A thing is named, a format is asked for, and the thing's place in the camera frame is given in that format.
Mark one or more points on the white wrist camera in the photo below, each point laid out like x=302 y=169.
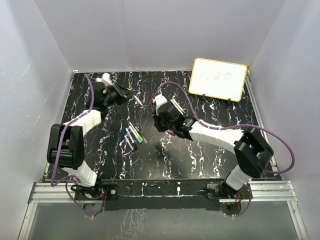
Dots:
x=105 y=79
x=158 y=101

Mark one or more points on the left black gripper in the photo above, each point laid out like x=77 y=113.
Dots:
x=123 y=94

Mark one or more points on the aluminium frame rail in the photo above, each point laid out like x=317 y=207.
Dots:
x=261 y=190

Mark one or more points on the white pen peach cap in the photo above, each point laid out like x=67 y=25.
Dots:
x=176 y=105

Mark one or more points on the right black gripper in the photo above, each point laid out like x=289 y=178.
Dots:
x=157 y=118

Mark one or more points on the white pen black cap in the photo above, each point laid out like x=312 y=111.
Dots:
x=135 y=147

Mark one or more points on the yellow framed whiteboard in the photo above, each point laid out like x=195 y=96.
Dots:
x=217 y=79

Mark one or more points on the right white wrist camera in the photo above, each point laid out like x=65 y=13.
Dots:
x=158 y=101

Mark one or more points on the black base bar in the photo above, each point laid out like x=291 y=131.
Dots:
x=161 y=194

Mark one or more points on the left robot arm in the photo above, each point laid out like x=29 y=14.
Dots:
x=66 y=148

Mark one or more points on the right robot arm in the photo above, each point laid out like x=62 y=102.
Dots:
x=250 y=148

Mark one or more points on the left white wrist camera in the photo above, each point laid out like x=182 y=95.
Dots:
x=105 y=79

